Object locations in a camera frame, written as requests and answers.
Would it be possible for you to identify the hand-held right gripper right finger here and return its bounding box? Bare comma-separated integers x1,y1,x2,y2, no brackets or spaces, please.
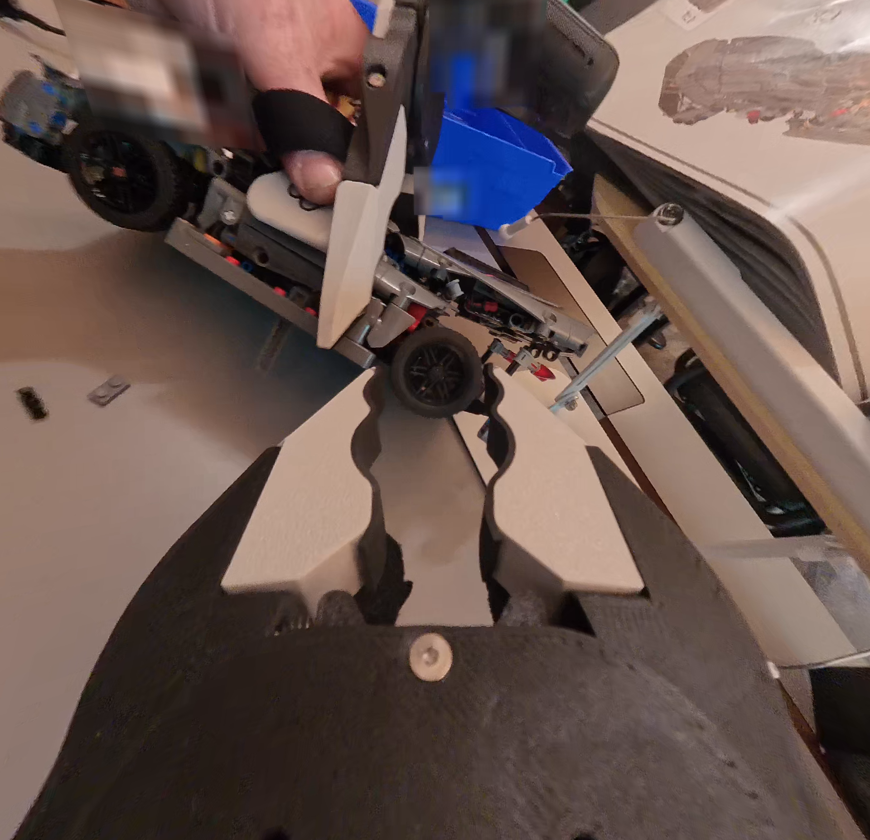
480,364,645,622

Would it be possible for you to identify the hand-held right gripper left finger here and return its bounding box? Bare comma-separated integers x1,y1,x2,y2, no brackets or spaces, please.
222,369,412,623

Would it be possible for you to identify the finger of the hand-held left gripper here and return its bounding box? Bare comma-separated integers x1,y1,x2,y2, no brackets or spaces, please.
316,106,409,350

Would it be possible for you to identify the grey lego car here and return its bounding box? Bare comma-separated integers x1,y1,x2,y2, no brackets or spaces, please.
0,72,599,419

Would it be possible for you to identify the lego instruction book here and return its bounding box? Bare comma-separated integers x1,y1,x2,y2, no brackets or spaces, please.
588,0,870,406

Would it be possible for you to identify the person's left hand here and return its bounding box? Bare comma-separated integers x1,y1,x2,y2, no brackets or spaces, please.
146,0,369,205

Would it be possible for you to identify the blue storage bin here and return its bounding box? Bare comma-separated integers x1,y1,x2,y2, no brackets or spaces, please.
343,0,574,230

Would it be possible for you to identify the white book stand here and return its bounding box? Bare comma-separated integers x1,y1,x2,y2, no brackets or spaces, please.
506,203,870,535

